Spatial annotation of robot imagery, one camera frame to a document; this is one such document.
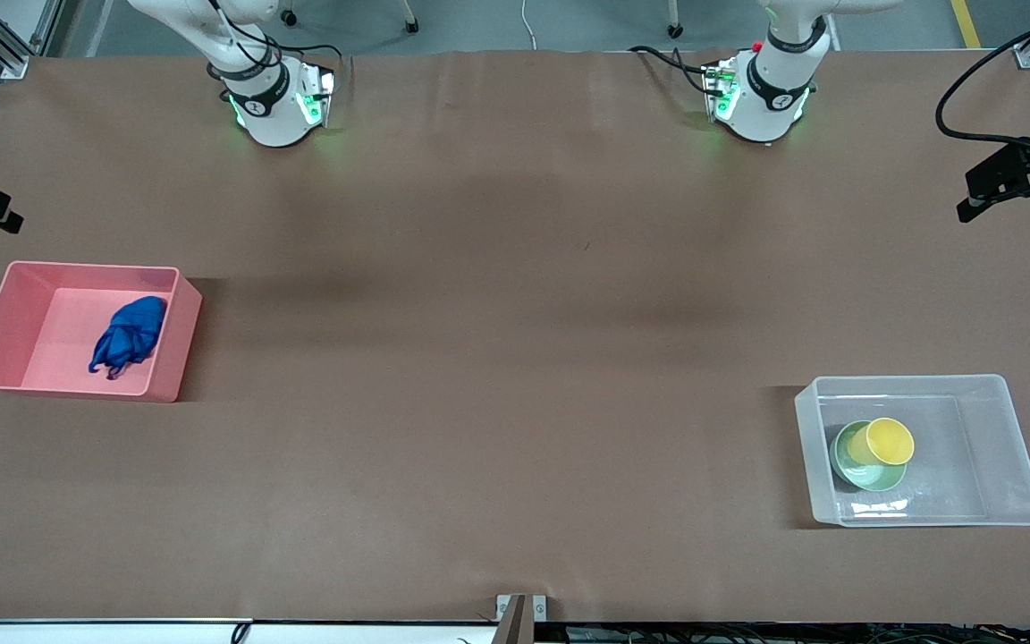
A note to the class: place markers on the mint green bowl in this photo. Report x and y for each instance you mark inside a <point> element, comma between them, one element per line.
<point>873,479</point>

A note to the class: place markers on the pink plastic bin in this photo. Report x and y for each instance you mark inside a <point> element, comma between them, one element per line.
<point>166,358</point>

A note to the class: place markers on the metal table edge bracket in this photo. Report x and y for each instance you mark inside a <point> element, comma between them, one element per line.
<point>519,617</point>

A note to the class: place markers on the brown table cover sheet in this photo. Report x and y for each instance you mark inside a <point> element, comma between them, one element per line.
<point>515,268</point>

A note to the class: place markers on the clear plastic box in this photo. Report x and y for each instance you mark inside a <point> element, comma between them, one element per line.
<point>1007,465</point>

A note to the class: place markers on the white table edge board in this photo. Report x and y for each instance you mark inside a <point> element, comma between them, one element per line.
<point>122,633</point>

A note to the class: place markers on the blue cloth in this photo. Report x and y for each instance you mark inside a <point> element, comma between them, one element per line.
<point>135,331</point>

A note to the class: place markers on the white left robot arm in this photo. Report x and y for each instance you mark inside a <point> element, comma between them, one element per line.
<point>765,107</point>

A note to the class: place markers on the yellow cup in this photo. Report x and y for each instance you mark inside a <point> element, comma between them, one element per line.
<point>889,440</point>

